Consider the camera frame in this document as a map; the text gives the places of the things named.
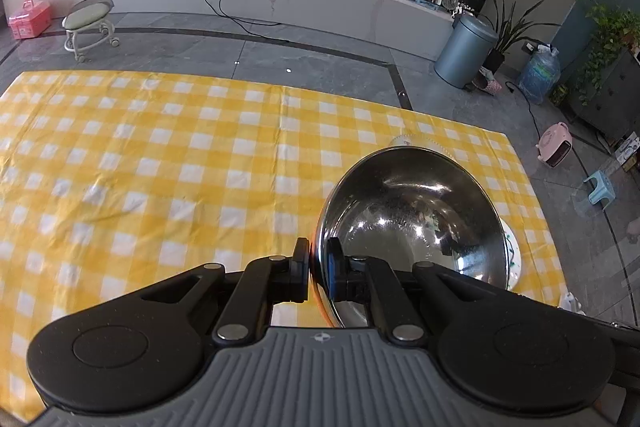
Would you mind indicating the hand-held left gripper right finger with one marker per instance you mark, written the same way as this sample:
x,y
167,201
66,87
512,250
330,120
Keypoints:
x,y
336,271

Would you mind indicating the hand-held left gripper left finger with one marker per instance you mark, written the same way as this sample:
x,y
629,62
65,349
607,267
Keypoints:
x,y
300,269

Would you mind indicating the stainless steel bowl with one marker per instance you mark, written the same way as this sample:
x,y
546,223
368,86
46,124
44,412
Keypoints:
x,y
400,217

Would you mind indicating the clear glass plate with stickers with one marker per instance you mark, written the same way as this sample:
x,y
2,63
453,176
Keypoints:
x,y
516,257

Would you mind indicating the white plastic container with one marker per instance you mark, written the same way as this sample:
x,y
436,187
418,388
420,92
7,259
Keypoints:
x,y
570,303

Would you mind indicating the small blue plastic stool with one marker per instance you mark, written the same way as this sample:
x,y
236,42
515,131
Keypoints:
x,y
599,187

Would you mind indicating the yellow checked tablecloth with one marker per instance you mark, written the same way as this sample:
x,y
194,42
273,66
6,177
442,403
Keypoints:
x,y
150,182

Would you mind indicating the white printed box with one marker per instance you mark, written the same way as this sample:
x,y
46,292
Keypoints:
x,y
630,152

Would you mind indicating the pink space heater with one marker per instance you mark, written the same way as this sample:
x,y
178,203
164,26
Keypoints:
x,y
552,144

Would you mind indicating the floral fabric item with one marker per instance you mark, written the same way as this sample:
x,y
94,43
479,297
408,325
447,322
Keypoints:
x,y
489,83

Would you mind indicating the grey trash can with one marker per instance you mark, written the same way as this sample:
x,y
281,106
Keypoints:
x,y
462,52

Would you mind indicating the grey cabinet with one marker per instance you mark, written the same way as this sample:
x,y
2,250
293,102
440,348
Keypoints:
x,y
612,97

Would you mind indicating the blue water jug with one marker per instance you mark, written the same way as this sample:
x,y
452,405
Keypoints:
x,y
539,77

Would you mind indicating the potted snake plant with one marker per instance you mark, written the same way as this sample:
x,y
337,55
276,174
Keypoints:
x,y
502,32

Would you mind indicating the trailing pothos plant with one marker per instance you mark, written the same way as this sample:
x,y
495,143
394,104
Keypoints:
x,y
612,32

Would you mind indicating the grey rolling stool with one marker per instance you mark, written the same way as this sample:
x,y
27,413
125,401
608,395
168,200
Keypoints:
x,y
87,19

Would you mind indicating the pink storage box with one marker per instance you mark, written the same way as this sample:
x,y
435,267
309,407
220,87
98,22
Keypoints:
x,y
30,21

